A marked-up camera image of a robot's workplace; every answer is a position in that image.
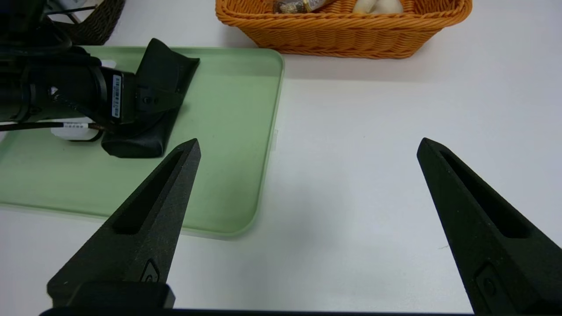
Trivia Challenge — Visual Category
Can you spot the white rectangular plastic case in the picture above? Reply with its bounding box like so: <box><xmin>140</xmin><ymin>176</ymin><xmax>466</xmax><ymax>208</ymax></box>
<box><xmin>50</xmin><ymin>59</ymin><xmax>117</xmax><ymax>142</ymax></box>

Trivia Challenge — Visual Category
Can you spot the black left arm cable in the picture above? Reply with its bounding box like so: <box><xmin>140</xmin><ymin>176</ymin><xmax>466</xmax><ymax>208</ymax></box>
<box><xmin>0</xmin><ymin>122</ymin><xmax>106</xmax><ymax>133</ymax></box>

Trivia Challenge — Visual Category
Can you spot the green plastic tray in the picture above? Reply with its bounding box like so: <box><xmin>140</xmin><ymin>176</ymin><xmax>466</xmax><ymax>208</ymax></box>
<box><xmin>0</xmin><ymin>46</ymin><xmax>285</xmax><ymax>239</ymax></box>

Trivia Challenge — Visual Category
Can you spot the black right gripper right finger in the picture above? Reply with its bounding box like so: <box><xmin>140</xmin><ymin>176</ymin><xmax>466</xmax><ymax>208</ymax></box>
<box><xmin>416</xmin><ymin>137</ymin><xmax>562</xmax><ymax>314</ymax></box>

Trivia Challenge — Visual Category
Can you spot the orange wicker basket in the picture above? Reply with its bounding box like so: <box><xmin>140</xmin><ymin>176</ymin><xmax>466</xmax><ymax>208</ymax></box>
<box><xmin>215</xmin><ymin>0</ymin><xmax>473</xmax><ymax>59</ymax></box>

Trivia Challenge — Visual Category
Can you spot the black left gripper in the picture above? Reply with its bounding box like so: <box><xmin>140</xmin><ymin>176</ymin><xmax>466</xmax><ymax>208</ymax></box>
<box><xmin>94</xmin><ymin>66</ymin><xmax>185</xmax><ymax>132</ymax></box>

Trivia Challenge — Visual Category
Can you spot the dark brown wicker basket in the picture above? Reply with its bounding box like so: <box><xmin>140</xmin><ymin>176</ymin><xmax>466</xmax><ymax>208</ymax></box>
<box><xmin>44</xmin><ymin>0</ymin><xmax>126</xmax><ymax>46</ymax></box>

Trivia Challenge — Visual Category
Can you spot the chocolate candy packet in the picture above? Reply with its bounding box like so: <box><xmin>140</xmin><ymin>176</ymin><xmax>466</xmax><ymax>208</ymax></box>
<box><xmin>273</xmin><ymin>0</ymin><xmax>336</xmax><ymax>14</ymax></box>

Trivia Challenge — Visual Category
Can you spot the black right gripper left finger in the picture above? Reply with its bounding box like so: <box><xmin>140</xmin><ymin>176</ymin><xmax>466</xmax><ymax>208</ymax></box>
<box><xmin>47</xmin><ymin>138</ymin><xmax>202</xmax><ymax>308</ymax></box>

